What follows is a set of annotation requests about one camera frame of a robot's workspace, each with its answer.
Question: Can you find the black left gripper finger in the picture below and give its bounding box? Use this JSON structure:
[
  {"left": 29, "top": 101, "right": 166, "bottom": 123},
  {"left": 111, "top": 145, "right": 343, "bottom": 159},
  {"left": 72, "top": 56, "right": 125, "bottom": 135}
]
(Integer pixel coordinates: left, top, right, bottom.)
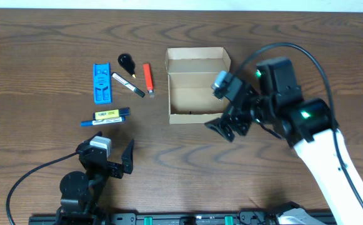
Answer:
[
  {"left": 121, "top": 139, "right": 135, "bottom": 174},
  {"left": 84, "top": 131, "right": 102, "bottom": 144}
]

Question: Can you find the yellow black highlighter marker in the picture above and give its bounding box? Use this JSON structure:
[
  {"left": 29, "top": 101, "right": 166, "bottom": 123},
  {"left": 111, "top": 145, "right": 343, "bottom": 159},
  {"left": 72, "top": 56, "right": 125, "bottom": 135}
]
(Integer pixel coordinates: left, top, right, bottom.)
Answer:
[{"left": 93, "top": 107, "right": 130, "bottom": 120}]

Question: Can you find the brown cardboard box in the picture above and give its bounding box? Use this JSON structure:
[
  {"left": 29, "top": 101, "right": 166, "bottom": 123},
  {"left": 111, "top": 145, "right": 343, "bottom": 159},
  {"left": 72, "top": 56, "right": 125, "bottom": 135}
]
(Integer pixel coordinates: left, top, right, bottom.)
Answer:
[{"left": 165, "top": 47, "right": 231, "bottom": 124}]

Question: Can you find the blue plastic tool holder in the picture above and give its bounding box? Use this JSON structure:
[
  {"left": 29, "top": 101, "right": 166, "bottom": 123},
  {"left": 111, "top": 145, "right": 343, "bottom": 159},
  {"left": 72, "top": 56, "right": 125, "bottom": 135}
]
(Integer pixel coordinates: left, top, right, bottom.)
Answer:
[{"left": 93, "top": 62, "right": 112, "bottom": 104}]

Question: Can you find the black teardrop glue bottle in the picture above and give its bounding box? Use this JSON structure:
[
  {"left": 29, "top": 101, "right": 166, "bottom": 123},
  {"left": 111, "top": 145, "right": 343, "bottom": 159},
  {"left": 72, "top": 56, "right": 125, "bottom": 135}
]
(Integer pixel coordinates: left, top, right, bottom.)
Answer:
[{"left": 117, "top": 53, "right": 136, "bottom": 78}]

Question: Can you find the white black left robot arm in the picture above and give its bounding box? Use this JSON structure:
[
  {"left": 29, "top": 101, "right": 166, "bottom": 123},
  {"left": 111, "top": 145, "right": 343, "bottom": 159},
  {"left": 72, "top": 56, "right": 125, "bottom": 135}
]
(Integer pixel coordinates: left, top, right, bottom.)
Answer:
[{"left": 55, "top": 132, "right": 134, "bottom": 224}]

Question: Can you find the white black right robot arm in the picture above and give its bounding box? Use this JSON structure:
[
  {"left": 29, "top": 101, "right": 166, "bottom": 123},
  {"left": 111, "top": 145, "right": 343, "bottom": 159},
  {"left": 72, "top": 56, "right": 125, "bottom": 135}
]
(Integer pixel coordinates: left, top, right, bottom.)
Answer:
[{"left": 205, "top": 57, "right": 363, "bottom": 224}]

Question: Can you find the blue white marker pen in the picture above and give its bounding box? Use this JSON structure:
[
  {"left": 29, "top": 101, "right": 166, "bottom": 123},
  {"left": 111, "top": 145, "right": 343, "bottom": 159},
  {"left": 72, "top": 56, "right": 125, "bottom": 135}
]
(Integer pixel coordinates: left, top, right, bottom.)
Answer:
[{"left": 81, "top": 116, "right": 126, "bottom": 127}]

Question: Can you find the black white marker pen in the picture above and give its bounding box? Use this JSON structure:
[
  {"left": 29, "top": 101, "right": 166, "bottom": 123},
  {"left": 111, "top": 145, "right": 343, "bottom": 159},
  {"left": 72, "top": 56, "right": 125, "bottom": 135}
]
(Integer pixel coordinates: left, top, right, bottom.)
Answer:
[{"left": 112, "top": 72, "right": 145, "bottom": 98}]

